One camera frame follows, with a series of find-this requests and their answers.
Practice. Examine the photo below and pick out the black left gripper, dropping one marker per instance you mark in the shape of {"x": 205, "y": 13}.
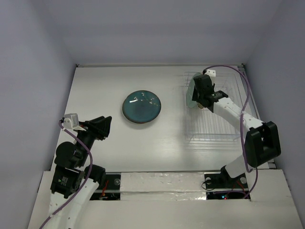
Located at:
{"x": 103, "y": 124}

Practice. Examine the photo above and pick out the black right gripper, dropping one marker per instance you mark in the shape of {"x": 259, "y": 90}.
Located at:
{"x": 201, "y": 81}

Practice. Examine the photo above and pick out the light green plate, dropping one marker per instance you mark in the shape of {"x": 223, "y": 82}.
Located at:
{"x": 189, "y": 93}

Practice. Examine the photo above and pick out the red plate teal flower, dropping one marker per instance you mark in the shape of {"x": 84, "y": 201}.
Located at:
{"x": 140, "y": 123}

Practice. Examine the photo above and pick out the dark teal brown-rimmed plate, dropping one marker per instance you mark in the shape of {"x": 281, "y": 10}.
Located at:
{"x": 141, "y": 106}

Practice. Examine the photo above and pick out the yellow cream plate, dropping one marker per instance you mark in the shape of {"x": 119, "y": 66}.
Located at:
{"x": 200, "y": 106}

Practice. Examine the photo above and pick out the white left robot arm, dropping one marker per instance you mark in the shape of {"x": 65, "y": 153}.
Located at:
{"x": 75, "y": 177}

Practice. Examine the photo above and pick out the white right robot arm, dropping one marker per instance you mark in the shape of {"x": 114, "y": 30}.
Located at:
{"x": 259, "y": 140}

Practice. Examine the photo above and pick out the white foam strip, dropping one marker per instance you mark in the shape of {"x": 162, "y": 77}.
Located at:
{"x": 157, "y": 186}

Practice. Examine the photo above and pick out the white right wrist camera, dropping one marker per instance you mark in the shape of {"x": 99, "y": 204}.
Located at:
{"x": 210, "y": 72}

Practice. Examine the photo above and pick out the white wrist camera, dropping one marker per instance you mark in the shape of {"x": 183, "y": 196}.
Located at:
{"x": 71, "y": 121}
{"x": 210, "y": 72}

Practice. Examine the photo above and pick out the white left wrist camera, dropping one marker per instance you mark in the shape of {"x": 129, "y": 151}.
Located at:
{"x": 71, "y": 121}

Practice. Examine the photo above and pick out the aluminium table edge rail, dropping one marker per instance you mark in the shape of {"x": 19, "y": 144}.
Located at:
{"x": 254, "y": 109}

